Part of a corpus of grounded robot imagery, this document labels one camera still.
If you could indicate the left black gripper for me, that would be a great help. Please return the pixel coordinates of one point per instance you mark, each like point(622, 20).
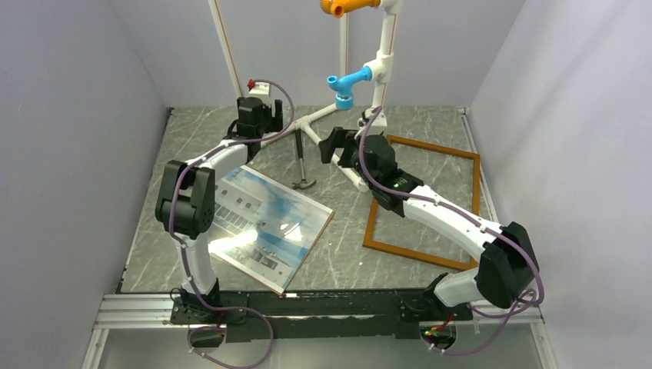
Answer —
point(274, 123)

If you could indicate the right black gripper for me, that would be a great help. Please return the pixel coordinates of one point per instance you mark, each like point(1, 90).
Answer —
point(340, 137)

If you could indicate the brown wooden picture frame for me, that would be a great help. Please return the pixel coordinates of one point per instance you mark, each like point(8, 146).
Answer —
point(369, 242)

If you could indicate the building photo print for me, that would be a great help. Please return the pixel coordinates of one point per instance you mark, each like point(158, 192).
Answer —
point(264, 228)

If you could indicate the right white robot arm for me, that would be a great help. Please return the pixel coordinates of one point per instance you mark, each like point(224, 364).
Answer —
point(505, 258)

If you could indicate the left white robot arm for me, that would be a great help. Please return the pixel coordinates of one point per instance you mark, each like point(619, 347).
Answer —
point(186, 199)

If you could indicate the blue pipe fitting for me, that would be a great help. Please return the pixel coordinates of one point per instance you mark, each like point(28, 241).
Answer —
point(343, 87)

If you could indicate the orange pipe fitting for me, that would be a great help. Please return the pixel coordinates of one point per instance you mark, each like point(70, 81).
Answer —
point(338, 8)

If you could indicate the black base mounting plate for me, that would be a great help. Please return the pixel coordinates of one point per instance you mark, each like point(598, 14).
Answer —
point(258, 315)

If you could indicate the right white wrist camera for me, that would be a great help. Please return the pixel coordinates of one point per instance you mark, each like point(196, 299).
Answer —
point(378, 122)

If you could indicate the aluminium rail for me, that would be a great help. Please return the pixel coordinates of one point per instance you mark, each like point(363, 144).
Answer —
point(153, 311)

